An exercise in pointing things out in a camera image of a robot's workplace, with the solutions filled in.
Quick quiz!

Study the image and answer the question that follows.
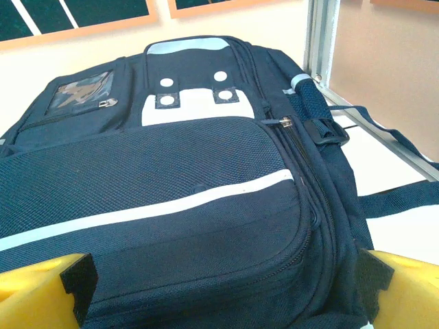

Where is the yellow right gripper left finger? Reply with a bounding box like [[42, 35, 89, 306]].
[[0, 252, 100, 329]]

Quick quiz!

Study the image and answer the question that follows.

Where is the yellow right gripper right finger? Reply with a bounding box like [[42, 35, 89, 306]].
[[357, 249, 439, 329]]

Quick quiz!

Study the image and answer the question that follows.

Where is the navy blue student backpack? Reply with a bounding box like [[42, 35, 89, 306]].
[[0, 34, 439, 329]]

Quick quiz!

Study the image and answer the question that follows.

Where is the aluminium side rail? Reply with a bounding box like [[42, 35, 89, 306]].
[[317, 77, 439, 182]]

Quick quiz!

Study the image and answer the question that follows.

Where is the aluminium corner post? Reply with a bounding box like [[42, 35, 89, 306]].
[[303, 0, 339, 86]]

